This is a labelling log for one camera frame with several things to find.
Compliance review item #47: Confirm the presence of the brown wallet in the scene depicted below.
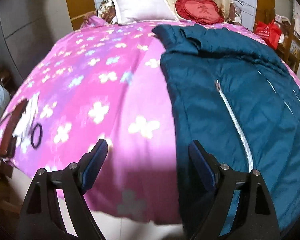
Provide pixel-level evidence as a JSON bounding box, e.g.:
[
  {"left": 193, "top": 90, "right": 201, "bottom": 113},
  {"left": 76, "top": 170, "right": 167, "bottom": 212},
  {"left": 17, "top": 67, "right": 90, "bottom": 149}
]
[{"left": 0, "top": 99, "right": 28, "bottom": 158}]

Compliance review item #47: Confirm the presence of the red heart cushion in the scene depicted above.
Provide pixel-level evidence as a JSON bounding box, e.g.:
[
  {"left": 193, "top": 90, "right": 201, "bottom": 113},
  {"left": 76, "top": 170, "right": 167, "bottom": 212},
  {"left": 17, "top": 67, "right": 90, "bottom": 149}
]
[{"left": 175, "top": 0, "right": 224, "bottom": 25}]

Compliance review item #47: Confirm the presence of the pink floral bed cover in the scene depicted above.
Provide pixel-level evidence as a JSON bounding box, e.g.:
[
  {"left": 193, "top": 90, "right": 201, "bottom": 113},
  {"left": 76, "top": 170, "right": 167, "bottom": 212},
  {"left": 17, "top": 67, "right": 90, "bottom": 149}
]
[{"left": 0, "top": 15, "right": 300, "bottom": 225}]

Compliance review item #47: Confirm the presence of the teal padded jacket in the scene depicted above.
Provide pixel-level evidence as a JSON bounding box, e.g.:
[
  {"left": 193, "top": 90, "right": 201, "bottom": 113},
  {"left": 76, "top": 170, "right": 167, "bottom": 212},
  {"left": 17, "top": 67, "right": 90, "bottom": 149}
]
[{"left": 153, "top": 24, "right": 300, "bottom": 235}]

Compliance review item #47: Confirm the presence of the red plastic bag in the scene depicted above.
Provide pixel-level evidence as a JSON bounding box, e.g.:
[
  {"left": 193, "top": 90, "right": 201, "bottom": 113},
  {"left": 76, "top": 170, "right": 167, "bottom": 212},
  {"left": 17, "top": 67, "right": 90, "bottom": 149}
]
[{"left": 255, "top": 20, "right": 282, "bottom": 50}]

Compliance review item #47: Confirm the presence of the wooden chair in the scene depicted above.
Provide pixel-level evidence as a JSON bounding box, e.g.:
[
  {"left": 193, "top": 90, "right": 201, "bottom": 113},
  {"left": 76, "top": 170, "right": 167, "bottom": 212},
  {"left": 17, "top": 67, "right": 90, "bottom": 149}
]
[{"left": 275, "top": 16, "right": 300, "bottom": 74}]

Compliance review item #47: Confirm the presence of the black hair tie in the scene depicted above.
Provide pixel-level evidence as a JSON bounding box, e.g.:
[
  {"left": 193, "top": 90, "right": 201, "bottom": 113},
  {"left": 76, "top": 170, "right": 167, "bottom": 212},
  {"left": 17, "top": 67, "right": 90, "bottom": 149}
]
[{"left": 30, "top": 122, "right": 43, "bottom": 149}]

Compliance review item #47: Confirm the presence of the grey wardrobe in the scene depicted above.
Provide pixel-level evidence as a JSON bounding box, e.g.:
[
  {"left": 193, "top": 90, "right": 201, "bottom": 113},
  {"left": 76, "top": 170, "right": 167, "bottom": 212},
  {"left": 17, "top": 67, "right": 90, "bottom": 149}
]
[{"left": 0, "top": 0, "right": 75, "bottom": 81}]

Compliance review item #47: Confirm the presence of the white pillow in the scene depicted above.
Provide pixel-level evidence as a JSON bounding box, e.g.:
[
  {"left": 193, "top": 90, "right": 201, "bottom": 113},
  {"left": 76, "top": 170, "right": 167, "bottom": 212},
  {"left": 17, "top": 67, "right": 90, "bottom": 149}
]
[{"left": 112, "top": 0, "right": 178, "bottom": 25}]

